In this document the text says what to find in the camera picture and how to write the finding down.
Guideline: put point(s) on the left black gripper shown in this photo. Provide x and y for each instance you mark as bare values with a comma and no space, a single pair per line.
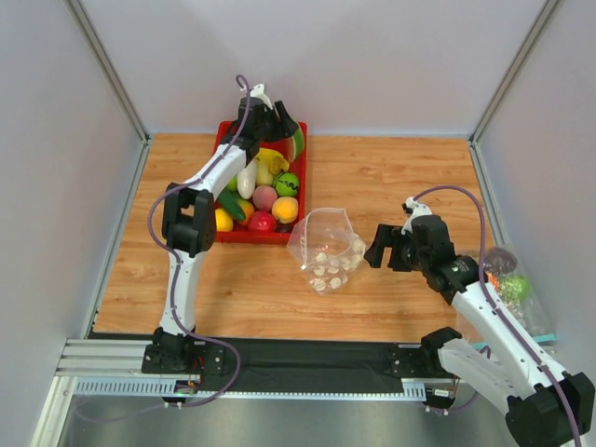
276,121

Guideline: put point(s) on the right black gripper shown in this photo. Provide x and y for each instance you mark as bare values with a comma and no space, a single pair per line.
398,250

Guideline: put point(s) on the polka dot zip bag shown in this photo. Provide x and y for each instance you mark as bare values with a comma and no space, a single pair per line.
327,249

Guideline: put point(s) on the yellow pear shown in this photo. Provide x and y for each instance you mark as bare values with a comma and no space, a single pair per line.
264,175

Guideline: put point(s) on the white radish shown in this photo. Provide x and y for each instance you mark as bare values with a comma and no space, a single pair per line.
246,180

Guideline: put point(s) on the dark green cucumber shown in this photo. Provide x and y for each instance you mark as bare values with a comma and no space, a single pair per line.
229,203

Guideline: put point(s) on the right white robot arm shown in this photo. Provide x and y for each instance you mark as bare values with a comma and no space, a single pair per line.
542,403

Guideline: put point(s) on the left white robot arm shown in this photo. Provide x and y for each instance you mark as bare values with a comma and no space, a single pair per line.
188,229

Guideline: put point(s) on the clear bag of spare food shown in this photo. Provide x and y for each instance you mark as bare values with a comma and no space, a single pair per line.
516,292

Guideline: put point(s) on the yellow banana bunch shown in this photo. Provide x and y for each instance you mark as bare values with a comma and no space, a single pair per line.
274,160

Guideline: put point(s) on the small green watermelon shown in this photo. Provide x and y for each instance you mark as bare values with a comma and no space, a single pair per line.
286,184

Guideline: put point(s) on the pink peach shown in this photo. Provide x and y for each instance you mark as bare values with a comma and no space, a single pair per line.
264,197

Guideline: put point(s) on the green apple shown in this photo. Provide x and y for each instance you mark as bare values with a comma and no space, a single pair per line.
232,185

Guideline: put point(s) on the yellow orange peach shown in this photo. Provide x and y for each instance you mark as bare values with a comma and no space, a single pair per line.
285,209

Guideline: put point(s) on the green orange mango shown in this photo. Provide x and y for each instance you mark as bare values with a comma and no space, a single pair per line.
247,208

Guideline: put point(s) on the red pomegranate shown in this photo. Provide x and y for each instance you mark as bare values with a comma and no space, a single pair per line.
262,222

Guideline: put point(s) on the dark purple plum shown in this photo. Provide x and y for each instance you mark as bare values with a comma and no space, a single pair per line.
285,228

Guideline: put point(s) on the yellow lemon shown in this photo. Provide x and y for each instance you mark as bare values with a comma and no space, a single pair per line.
223,220

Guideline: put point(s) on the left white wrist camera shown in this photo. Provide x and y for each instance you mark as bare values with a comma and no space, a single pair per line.
258,92

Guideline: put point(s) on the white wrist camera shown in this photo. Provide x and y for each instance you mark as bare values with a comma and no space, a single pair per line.
258,92
413,209

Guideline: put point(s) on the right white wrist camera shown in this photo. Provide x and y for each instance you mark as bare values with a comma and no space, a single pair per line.
413,209

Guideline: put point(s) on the right aluminium frame post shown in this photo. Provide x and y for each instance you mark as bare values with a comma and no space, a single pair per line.
521,57

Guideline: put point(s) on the aluminium frame post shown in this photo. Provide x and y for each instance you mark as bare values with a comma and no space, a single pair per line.
521,57
91,36

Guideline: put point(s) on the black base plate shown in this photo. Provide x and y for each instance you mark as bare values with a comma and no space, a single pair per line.
300,366

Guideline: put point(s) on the left aluminium frame post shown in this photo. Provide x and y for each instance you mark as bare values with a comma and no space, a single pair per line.
91,36

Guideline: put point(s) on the aluminium front rail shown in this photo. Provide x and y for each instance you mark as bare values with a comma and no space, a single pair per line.
102,358

